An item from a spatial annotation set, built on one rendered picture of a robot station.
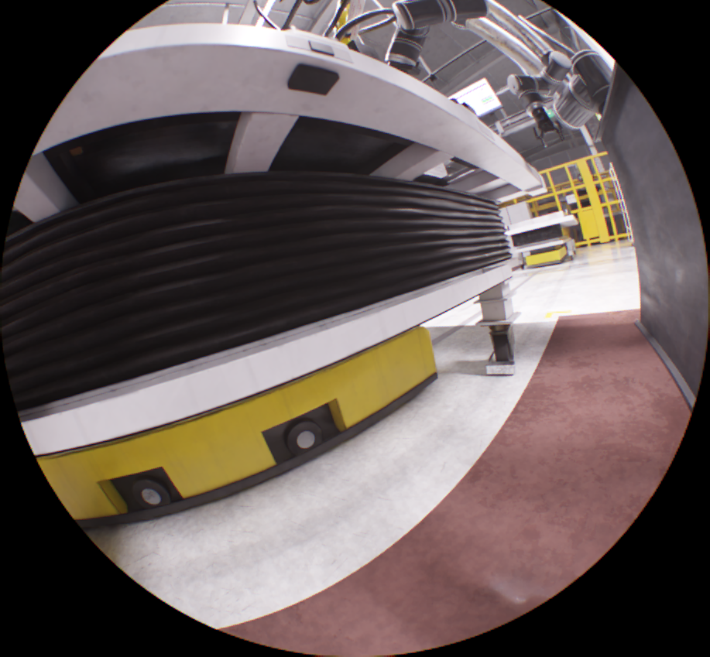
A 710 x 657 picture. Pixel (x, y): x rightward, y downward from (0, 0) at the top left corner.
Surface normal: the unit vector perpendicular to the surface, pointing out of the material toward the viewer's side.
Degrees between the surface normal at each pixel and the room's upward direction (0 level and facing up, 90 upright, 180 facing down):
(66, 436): 90
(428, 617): 0
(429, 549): 0
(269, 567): 0
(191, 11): 176
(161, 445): 90
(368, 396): 90
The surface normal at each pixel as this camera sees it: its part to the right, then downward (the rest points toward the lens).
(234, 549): -0.25, -0.97
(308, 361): 0.56, -0.09
